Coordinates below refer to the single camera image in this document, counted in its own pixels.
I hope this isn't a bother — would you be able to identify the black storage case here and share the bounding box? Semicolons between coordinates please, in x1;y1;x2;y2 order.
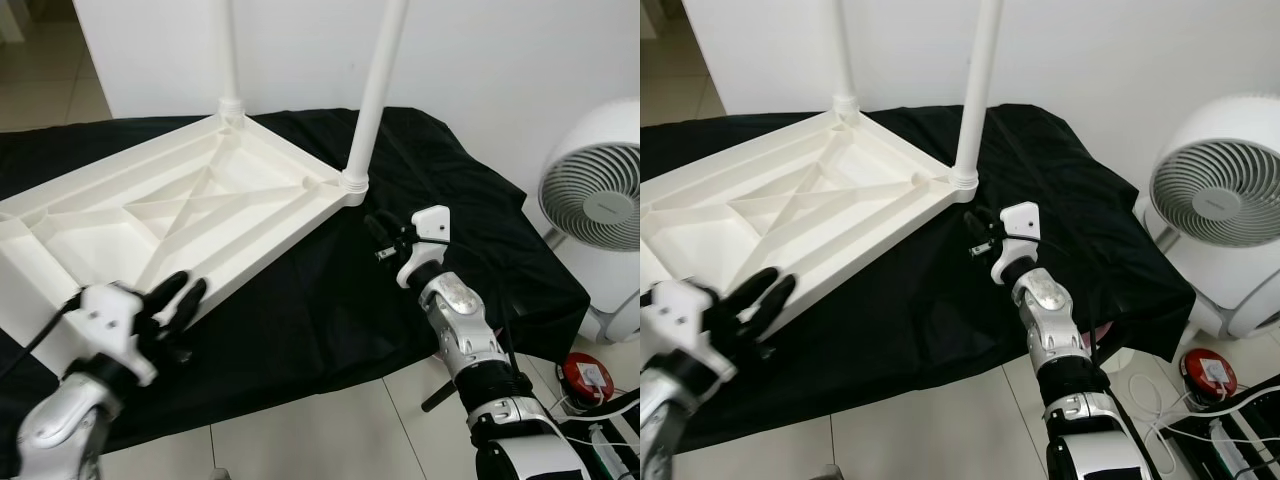
575;390;641;480
1175;375;1280;480

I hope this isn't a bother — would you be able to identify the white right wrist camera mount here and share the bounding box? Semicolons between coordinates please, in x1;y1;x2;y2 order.
989;201;1042;288
394;204;452;293

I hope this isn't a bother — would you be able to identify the red round device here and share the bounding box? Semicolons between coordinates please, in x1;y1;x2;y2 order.
559;351;617;403
1179;347;1240;401

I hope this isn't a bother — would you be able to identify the white round floor fan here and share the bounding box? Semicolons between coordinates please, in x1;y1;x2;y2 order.
1133;95;1280;341
524;98;641;343

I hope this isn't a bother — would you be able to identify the white plastic table leg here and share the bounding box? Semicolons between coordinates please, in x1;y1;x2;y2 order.
949;0;1005;193
341;0;412;198
217;0;247;125
829;0;862;121

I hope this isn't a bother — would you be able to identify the black table leg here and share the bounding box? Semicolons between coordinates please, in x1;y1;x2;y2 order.
421;378;462;414

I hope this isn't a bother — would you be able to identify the white plastic table top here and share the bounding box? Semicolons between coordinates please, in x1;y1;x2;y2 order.
0;108;370;353
640;107;982;338

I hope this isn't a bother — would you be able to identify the white floor cable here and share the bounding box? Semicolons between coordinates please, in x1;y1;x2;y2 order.
1125;365;1196;446

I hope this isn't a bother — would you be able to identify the black table cloth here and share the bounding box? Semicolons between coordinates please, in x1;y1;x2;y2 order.
640;102;1198;451
0;105;591;456

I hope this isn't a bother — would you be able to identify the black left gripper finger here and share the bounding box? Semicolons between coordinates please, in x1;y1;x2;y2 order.
163;277;210;333
138;269;192;323
724;266;782;318
753;274;799;328

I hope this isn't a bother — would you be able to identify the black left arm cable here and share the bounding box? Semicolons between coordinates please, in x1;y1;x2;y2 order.
0;290;87;383

